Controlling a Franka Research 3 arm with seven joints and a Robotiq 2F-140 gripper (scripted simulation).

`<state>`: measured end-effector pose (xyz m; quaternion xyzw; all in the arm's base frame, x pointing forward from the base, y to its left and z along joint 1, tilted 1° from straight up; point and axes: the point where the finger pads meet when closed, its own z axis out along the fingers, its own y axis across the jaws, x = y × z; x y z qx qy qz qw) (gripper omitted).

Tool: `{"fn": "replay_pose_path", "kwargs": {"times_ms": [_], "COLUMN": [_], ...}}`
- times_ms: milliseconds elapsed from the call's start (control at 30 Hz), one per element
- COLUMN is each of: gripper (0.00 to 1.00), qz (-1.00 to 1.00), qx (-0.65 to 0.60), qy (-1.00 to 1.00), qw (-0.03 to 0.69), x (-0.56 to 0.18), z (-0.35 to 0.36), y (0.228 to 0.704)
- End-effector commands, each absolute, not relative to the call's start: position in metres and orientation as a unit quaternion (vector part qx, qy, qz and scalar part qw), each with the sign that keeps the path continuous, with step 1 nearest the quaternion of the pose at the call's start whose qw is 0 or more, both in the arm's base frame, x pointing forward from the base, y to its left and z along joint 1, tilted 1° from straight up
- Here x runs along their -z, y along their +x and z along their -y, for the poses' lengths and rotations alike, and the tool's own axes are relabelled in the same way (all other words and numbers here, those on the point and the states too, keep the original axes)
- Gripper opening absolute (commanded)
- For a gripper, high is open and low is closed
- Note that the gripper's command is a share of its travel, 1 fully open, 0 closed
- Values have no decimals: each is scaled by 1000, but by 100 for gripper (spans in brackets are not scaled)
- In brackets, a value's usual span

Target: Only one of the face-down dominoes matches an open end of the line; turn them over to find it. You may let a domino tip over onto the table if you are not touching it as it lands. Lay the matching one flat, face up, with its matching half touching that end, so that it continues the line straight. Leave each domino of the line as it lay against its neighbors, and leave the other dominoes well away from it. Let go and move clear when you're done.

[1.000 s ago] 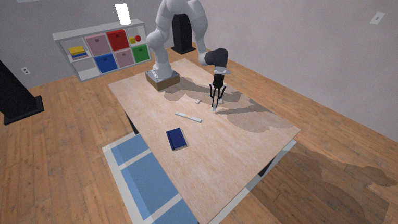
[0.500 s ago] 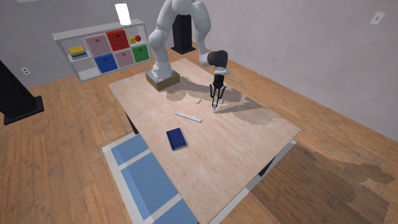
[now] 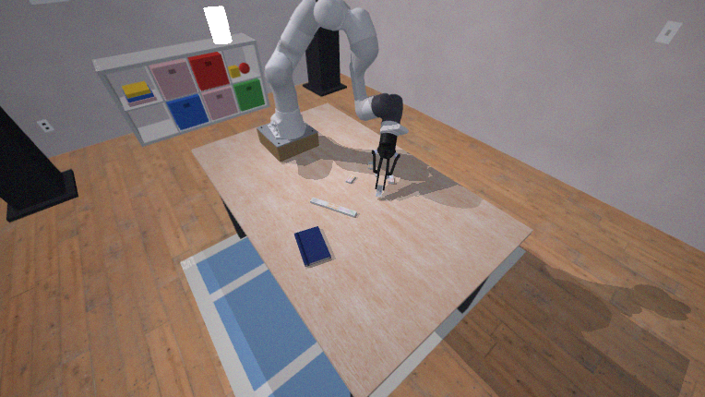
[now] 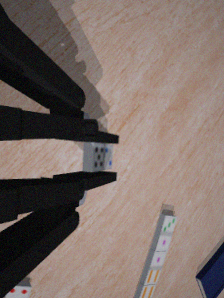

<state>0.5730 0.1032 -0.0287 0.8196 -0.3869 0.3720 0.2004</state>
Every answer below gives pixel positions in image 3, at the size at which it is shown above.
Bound dark blue notebook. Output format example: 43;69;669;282
294;226;331;267

